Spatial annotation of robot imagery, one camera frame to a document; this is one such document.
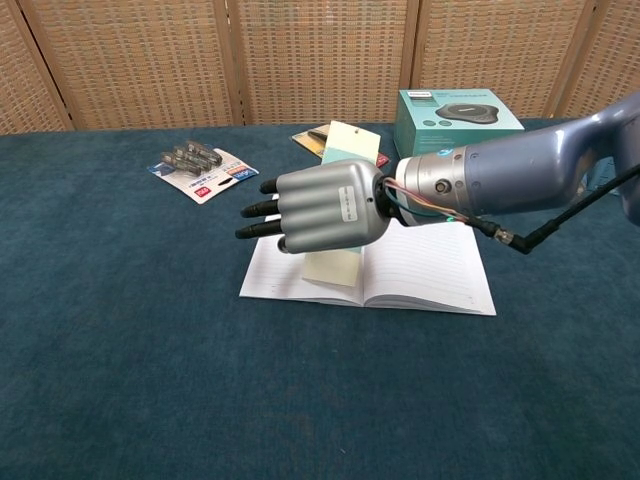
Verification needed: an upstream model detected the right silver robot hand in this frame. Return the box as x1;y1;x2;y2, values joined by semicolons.
234;159;396;255

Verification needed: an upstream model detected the light blue bookmark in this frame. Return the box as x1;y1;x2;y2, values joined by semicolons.
302;119;384;288

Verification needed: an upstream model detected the open white lined notebook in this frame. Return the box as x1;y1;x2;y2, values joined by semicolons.
238;219;498;317

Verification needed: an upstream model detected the yellow razor blister pack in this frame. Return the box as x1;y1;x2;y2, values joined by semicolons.
291;123;391;169

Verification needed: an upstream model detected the white blue clip blister pack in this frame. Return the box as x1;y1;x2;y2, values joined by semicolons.
146;140;260;206

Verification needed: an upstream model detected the woven wooden folding screen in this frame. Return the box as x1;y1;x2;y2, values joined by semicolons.
0;0;640;135

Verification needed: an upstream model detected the teal speaker box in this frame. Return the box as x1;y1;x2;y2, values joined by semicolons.
392;89;526;159

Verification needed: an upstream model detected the teal table cloth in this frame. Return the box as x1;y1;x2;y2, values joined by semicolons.
0;117;640;480

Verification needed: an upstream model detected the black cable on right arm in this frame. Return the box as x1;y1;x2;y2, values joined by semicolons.
467;164;640;256

